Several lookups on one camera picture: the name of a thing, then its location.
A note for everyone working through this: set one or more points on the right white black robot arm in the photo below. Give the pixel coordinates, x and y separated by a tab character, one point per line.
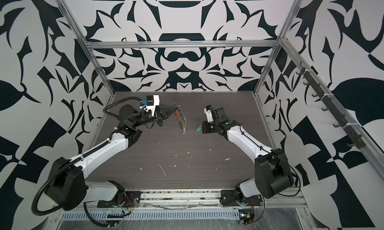
272	172

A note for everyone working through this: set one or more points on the black wall hook rail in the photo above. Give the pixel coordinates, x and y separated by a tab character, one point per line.
332	105

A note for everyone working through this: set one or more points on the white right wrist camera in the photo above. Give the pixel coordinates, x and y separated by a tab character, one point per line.
208	112

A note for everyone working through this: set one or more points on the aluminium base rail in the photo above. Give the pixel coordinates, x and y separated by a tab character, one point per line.
185	204

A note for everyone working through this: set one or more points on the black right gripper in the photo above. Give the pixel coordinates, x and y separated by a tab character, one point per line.
205	125

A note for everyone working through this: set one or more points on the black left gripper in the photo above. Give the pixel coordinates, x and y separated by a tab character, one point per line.
158	115

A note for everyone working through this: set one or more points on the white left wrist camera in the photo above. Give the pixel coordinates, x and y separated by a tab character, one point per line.
150	104

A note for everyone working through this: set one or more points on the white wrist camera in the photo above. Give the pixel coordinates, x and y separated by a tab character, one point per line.
208	112
150	104

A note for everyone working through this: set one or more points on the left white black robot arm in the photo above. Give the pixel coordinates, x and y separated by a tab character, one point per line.
67	185

